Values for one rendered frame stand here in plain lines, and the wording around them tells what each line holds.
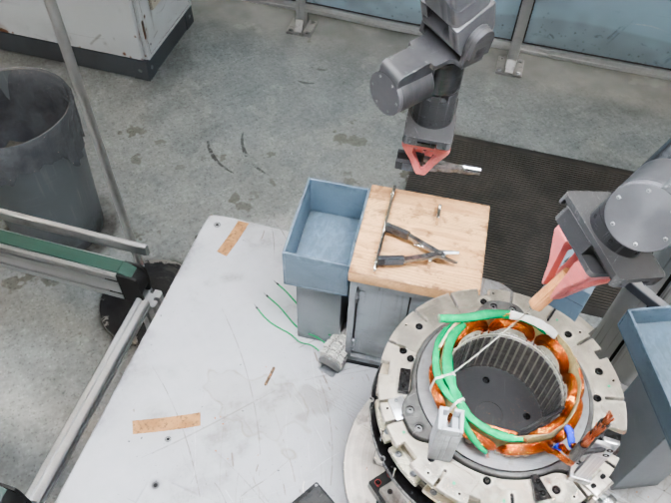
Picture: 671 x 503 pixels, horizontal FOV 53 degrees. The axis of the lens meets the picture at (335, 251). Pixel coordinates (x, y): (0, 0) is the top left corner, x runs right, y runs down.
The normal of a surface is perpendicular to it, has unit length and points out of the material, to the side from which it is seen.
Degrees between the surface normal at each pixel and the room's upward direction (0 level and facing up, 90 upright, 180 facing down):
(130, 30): 90
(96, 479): 0
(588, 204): 21
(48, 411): 0
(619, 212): 75
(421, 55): 9
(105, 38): 90
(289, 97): 0
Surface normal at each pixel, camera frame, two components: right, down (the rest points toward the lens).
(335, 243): 0.03, -0.62
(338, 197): -0.22, 0.76
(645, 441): -0.99, 0.07
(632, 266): 0.38, -0.58
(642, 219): -0.64, 0.40
